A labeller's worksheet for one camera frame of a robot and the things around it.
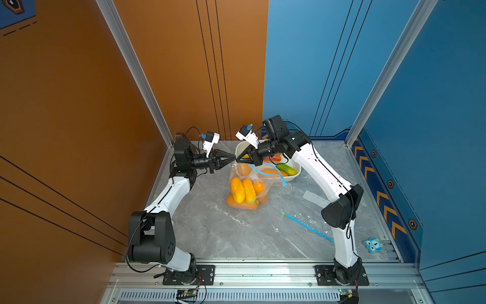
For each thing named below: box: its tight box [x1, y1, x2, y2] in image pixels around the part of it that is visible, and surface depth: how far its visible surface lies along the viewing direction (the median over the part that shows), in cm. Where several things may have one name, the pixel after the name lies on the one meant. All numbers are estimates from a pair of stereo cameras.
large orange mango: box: [226, 194, 259, 210], surface depth 85 cm
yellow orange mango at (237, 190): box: [230, 177, 245, 204], surface depth 83 cm
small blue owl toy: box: [363, 237, 384, 253], surface depth 81 cm
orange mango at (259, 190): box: [253, 179, 268, 204], surface depth 84 cm
